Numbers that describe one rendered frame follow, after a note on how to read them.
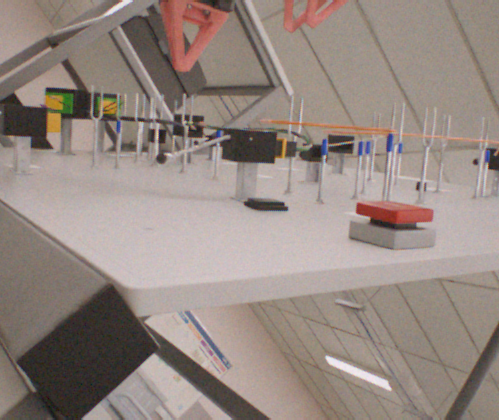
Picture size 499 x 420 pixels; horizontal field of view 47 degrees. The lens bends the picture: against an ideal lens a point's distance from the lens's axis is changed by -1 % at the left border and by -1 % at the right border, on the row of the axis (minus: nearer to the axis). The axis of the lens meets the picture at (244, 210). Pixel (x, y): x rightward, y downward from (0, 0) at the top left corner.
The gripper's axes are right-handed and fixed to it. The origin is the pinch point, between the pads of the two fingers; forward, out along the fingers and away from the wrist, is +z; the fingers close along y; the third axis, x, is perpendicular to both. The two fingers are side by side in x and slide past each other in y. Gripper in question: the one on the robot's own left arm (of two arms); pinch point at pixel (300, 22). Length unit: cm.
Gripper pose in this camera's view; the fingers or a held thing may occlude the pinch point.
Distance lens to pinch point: 77.5
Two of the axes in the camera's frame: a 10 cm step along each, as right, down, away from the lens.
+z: -4.5, 8.9, -0.5
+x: -7.9, -4.3, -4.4
